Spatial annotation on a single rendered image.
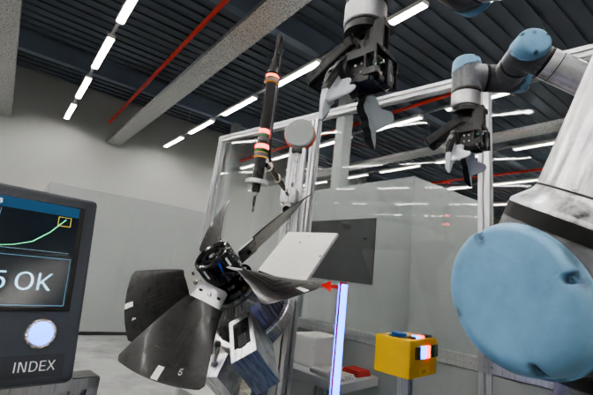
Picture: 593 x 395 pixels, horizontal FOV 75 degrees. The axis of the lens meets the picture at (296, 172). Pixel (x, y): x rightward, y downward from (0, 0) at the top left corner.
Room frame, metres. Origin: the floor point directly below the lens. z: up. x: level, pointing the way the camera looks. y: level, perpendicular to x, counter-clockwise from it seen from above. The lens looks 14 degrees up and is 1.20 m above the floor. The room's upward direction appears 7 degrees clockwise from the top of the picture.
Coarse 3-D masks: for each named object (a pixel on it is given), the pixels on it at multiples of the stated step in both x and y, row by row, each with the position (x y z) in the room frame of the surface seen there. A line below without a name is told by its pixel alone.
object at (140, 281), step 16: (144, 272) 1.31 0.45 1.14; (160, 272) 1.28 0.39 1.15; (176, 272) 1.25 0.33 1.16; (128, 288) 1.32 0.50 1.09; (144, 288) 1.29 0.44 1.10; (160, 288) 1.26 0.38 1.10; (176, 288) 1.24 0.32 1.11; (144, 304) 1.27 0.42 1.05; (160, 304) 1.26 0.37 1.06; (128, 320) 1.28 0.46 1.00; (144, 320) 1.26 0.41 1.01; (128, 336) 1.27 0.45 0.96
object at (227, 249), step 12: (204, 252) 1.20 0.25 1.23; (216, 252) 1.18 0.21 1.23; (228, 252) 1.14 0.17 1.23; (204, 264) 1.16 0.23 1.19; (216, 264) 1.12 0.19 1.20; (228, 264) 1.14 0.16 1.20; (240, 264) 1.19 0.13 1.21; (204, 276) 1.15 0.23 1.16; (216, 276) 1.14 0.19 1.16; (228, 276) 1.15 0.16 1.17; (228, 288) 1.19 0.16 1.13; (240, 288) 1.17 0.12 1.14; (228, 300) 1.18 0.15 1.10
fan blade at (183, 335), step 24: (168, 312) 1.08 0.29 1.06; (192, 312) 1.09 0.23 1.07; (216, 312) 1.11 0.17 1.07; (144, 336) 1.03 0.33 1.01; (168, 336) 1.04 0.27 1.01; (192, 336) 1.05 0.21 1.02; (120, 360) 1.00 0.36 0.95; (144, 360) 1.00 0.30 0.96; (168, 360) 1.00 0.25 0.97; (192, 360) 1.01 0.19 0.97; (168, 384) 0.96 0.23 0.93; (192, 384) 0.97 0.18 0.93
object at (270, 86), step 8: (272, 88) 1.13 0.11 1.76; (264, 96) 1.14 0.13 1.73; (272, 96) 1.13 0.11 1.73; (264, 104) 1.13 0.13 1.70; (272, 104) 1.13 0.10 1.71; (264, 112) 1.13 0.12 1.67; (272, 112) 1.14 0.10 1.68; (264, 120) 1.12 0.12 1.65; (264, 128) 1.12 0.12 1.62; (264, 136) 1.12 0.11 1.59
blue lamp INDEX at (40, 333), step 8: (40, 320) 0.40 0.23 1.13; (48, 320) 0.41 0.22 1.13; (32, 328) 0.40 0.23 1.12; (40, 328) 0.40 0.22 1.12; (48, 328) 0.40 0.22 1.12; (24, 336) 0.39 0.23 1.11; (32, 336) 0.39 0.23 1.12; (40, 336) 0.40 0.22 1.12; (48, 336) 0.40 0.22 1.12; (32, 344) 0.40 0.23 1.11; (40, 344) 0.40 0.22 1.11; (48, 344) 0.41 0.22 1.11
